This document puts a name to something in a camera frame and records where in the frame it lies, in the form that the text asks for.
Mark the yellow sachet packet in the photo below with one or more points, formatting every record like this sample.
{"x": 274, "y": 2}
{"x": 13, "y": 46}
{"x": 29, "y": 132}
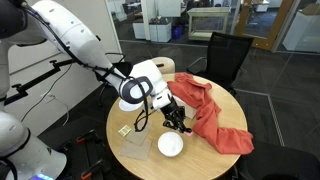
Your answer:
{"x": 124, "y": 130}

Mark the pink sachet packet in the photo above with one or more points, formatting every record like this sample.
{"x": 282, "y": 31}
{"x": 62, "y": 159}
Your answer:
{"x": 188, "y": 134}

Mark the beige cart table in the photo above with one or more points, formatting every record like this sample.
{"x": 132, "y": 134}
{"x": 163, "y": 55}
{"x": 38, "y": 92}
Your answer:
{"x": 204, "y": 21}

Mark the orange-red cloth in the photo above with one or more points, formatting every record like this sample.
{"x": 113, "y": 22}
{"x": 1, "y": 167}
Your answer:
{"x": 224, "y": 140}

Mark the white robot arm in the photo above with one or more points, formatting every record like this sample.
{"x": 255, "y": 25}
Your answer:
{"x": 21, "y": 24}

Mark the white cabinet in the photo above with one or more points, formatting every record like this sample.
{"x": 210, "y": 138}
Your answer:
{"x": 158, "y": 32}

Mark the brown paper napkin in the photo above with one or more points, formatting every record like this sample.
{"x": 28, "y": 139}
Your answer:
{"x": 138, "y": 137}
{"x": 132, "y": 150}

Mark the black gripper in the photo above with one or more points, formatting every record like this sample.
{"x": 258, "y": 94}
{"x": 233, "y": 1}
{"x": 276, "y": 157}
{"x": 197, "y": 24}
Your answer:
{"x": 174, "y": 115}

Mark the black near office chair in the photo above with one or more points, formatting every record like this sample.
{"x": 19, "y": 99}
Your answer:
{"x": 275, "y": 162}

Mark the black office chair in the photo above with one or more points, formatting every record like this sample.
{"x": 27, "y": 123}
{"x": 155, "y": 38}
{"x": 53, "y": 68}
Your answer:
{"x": 225, "y": 55}
{"x": 275, "y": 162}

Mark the white bowl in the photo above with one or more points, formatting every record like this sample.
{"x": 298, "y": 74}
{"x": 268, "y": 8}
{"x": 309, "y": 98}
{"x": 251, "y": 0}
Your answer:
{"x": 170, "y": 144}

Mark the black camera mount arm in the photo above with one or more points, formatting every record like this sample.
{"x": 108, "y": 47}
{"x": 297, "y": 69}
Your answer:
{"x": 36, "y": 78}

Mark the beige round stool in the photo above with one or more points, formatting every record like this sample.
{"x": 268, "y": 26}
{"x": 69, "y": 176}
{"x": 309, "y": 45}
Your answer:
{"x": 165, "y": 64}

